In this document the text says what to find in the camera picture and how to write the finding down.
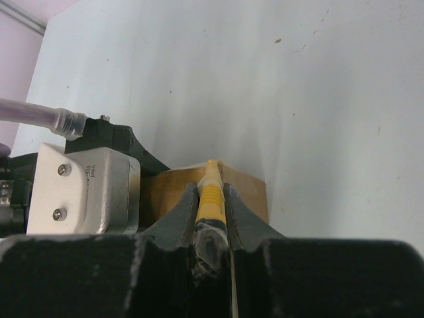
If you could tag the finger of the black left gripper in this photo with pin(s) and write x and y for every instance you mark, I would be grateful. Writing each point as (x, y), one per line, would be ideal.
(149, 164)

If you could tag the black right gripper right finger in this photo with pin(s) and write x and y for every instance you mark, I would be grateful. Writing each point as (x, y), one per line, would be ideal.
(278, 276)

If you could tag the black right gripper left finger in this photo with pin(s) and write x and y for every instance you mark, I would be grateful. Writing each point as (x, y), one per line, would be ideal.
(127, 275)

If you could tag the brown cardboard express box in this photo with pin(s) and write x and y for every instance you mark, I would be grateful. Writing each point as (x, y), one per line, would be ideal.
(159, 194)

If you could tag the yellow utility knife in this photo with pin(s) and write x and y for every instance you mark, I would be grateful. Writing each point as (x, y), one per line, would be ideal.
(209, 242)

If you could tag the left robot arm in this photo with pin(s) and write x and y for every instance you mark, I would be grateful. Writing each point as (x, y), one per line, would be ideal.
(17, 179)

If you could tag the left aluminium frame post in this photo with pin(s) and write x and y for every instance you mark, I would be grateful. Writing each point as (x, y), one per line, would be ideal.
(23, 17)

